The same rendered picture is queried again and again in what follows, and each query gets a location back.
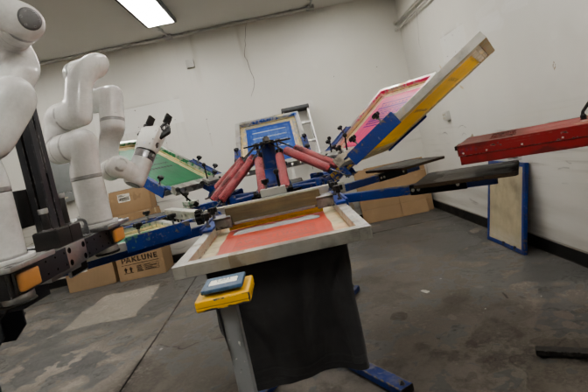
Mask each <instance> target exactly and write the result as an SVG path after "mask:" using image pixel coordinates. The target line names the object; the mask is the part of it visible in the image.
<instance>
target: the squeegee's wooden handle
mask: <svg viewBox="0 0 588 392"><path fill-rule="evenodd" d="M318 196H320V193H319V189H318V188H315V189H311V190H307V191H302V192H295V193H291V194H286V195H283V196H278V197H274V198H270V199H262V200H258V201H254V202H249V203H245V204H241V205H237V206H230V207H226V208H225V214H226V216H228V215H230V217H231V220H232V224H233V225H234V224H235V222H237V221H244V220H248V219H252V218H256V217H261V216H264V215H269V214H276V213H281V212H285V211H289V210H293V209H298V208H301V207H309V206H313V205H315V207H317V206H318V204H317V200H316V197H318Z"/></svg>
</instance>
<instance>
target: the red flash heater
mask: <svg viewBox="0 0 588 392"><path fill-rule="evenodd" d="M580 119H581V118H580V117H579V118H574V119H569V120H563V121H559V122H550V123H545V124H540V125H535V126H530V127H525V128H519V129H511V130H506V131H501V132H496V133H491V134H485V135H481V136H472V137H468V138H467V139H466V140H465V141H463V142H462V143H460V144H459V145H458V146H457V151H458V156H459V157H460V161H461V165H469V164H475V163H481V162H486V161H493V160H499V159H504V158H516V157H521V156H527V155H533V154H539V153H545V152H551V151H561V150H568V149H574V148H579V147H585V146H588V116H587V119H584V120H580Z"/></svg>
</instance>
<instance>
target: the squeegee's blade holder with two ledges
mask: <svg viewBox="0 0 588 392"><path fill-rule="evenodd" d="M311 208H315V205H313V206H306V207H301V208H298V209H293V210H289V211H285V212H281V213H273V214H269V215H264V216H261V217H256V218H252V219H248V220H240V221H237V222H235V223H234V224H235V225H237V224H242V223H246V222H250V221H258V220H261V219H266V218H270V217H274V216H278V215H283V214H290V213H295V212H298V211H303V210H307V209H311Z"/></svg>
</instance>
